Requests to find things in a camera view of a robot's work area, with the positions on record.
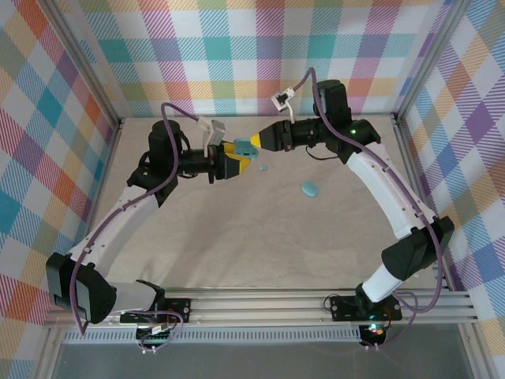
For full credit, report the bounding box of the teal earbud charging case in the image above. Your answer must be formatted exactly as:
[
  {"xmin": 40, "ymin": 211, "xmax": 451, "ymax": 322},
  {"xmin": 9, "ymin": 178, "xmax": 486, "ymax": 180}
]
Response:
[{"xmin": 232, "ymin": 136, "xmax": 261, "ymax": 164}]

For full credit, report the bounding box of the grey metal panel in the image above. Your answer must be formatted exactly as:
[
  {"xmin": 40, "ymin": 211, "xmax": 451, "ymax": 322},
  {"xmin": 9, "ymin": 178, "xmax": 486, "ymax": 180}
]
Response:
[{"xmin": 50, "ymin": 341, "xmax": 475, "ymax": 379}]

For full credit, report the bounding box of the aluminium side rail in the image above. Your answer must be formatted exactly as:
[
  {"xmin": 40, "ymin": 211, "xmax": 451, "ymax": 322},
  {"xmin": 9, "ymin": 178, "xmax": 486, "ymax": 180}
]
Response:
[
  {"xmin": 393, "ymin": 114, "xmax": 459, "ymax": 292},
  {"xmin": 69, "ymin": 118, "xmax": 126, "ymax": 297}
]

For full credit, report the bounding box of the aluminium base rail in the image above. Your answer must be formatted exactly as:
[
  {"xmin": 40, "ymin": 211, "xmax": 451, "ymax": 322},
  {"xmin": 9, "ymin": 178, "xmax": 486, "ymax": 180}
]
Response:
[{"xmin": 43, "ymin": 287, "xmax": 481, "ymax": 329}]

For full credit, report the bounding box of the aluminium frame post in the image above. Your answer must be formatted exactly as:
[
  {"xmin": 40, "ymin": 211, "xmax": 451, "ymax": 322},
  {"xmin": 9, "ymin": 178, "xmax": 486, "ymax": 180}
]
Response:
[
  {"xmin": 41, "ymin": 0, "xmax": 124, "ymax": 133},
  {"xmin": 392, "ymin": 0, "xmax": 473, "ymax": 126}
]

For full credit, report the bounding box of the grey slotted cable duct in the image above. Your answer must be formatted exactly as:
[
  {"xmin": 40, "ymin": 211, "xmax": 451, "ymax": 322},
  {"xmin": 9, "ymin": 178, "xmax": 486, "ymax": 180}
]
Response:
[{"xmin": 62, "ymin": 330, "xmax": 362, "ymax": 344}]

